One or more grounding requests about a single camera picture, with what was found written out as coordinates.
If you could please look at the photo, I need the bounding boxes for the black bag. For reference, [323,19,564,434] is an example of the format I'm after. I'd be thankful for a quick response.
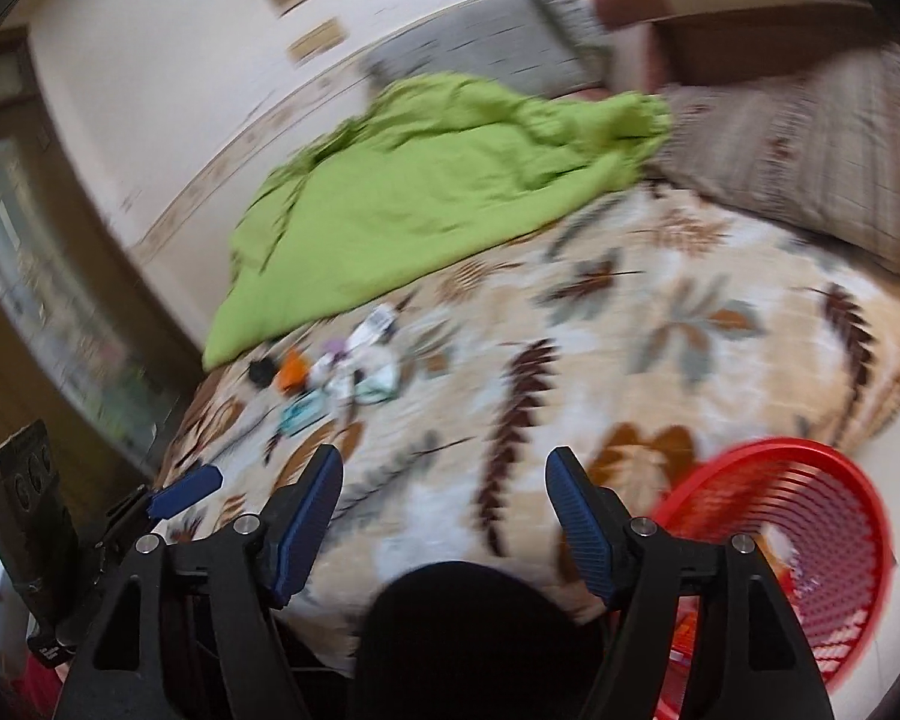
[247,356,279,390]

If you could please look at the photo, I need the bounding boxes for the teal foil packet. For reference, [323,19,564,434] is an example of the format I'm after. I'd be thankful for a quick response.
[278,388,328,437]

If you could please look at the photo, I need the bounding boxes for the orange snack wrapper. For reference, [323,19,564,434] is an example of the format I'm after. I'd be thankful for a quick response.
[274,348,310,397]

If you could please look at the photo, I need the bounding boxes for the white plastic bottle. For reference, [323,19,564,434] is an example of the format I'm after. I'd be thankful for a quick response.
[307,353,336,390]

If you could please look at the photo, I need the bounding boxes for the small white box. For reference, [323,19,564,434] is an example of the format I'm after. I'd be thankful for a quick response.
[326,366,356,424]

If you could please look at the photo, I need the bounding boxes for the purple bag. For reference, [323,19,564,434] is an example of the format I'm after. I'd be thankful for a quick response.
[323,338,347,359]

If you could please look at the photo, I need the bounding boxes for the white sock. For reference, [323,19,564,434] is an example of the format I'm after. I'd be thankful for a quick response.
[352,346,401,405]

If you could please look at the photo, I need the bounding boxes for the glass panel door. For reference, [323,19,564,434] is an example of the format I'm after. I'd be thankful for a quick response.
[0,28,203,520]

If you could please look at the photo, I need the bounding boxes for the red plastic basket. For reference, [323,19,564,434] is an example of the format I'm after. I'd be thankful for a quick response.
[652,437,893,691]

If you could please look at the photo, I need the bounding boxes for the leaf pattern blanket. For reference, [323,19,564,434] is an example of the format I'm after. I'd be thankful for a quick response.
[160,184,900,670]

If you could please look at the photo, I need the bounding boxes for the green quilt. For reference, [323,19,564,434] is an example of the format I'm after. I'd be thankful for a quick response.
[203,73,671,369]

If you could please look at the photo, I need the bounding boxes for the striped brown pillow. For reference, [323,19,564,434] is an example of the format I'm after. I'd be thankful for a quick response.
[650,44,900,277]

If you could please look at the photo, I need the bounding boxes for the grey pillow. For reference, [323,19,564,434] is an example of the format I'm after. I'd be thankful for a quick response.
[362,0,613,98]

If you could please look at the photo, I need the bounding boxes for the brown padded headboard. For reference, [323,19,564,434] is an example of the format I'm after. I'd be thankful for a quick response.
[593,0,894,91]

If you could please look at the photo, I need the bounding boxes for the beige wall switches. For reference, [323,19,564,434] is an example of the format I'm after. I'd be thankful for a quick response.
[287,18,349,65]

